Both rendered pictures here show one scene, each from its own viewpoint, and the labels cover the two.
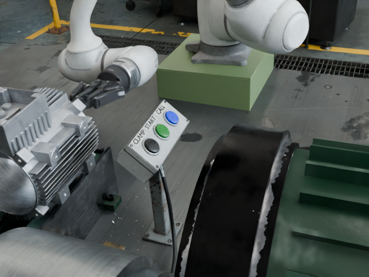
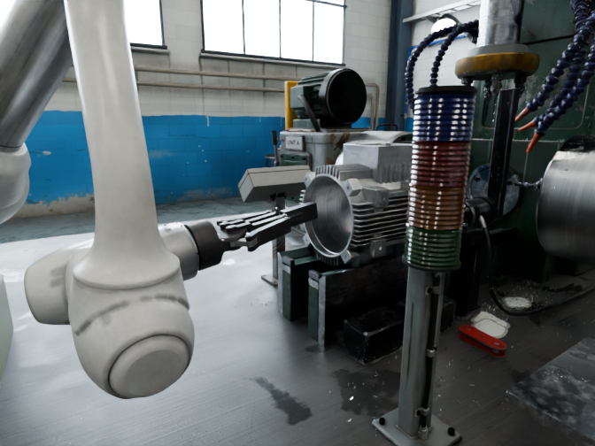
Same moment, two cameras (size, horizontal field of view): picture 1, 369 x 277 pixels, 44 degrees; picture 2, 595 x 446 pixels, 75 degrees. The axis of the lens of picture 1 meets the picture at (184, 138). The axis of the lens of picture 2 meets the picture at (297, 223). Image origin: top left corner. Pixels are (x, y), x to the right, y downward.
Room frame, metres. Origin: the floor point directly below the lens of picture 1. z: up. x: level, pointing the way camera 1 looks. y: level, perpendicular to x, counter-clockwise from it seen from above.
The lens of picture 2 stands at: (1.47, 0.63, 1.18)
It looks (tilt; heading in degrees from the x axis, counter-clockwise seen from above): 14 degrees down; 215
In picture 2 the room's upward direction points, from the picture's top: straight up
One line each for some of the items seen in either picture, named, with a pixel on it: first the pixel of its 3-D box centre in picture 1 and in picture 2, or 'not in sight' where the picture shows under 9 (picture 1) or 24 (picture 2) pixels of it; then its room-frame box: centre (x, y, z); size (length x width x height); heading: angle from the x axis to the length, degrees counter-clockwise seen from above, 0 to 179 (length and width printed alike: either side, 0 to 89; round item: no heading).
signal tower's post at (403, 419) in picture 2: not in sight; (428, 279); (1.04, 0.52, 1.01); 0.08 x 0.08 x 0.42; 68
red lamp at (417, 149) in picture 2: not in sight; (439, 162); (1.04, 0.52, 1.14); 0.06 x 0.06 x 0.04
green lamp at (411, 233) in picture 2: not in sight; (432, 242); (1.04, 0.52, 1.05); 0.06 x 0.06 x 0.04
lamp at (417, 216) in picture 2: not in sight; (436, 203); (1.04, 0.52, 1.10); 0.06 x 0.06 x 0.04
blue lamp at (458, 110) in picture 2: not in sight; (443, 119); (1.04, 0.52, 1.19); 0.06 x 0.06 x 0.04
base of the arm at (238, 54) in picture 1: (218, 45); not in sight; (1.43, -0.13, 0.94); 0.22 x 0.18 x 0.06; 70
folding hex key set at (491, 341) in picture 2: not in sight; (481, 341); (0.77, 0.55, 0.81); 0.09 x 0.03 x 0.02; 64
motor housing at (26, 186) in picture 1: (32, 151); (365, 210); (0.76, 0.30, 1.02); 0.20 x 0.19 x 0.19; 158
